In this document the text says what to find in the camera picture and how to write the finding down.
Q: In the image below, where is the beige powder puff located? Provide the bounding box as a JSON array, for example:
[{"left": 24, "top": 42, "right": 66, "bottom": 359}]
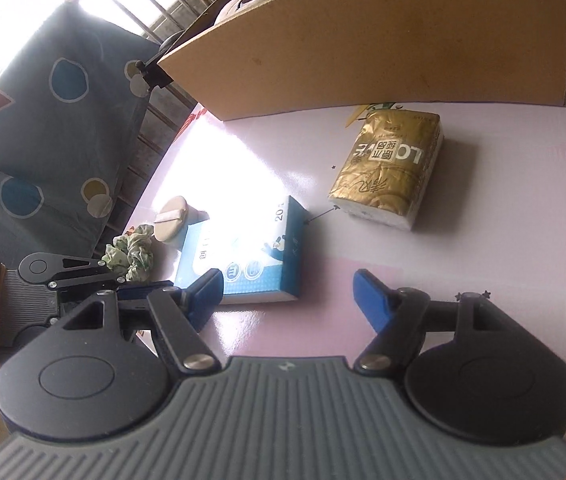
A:
[{"left": 154, "top": 196, "right": 189, "bottom": 243}]

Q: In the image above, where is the blue white bandage box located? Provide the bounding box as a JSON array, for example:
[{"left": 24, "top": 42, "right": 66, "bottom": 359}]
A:
[{"left": 173, "top": 196, "right": 307, "bottom": 306}]

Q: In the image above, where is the brown cardboard box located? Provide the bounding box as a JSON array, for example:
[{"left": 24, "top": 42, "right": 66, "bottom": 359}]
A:
[{"left": 161, "top": 0, "right": 566, "bottom": 120}]

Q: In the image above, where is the dark patterned bed sheet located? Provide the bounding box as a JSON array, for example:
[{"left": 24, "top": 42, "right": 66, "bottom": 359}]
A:
[{"left": 0, "top": 3, "right": 158, "bottom": 268}]

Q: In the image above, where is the green white fabric scrunchie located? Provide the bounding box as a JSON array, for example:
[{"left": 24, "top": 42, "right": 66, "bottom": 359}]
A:
[{"left": 101, "top": 223, "right": 154, "bottom": 283}]

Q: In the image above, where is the gold tissue pack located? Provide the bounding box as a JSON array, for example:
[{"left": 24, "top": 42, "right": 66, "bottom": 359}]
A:
[{"left": 329, "top": 108, "right": 443, "bottom": 231}]

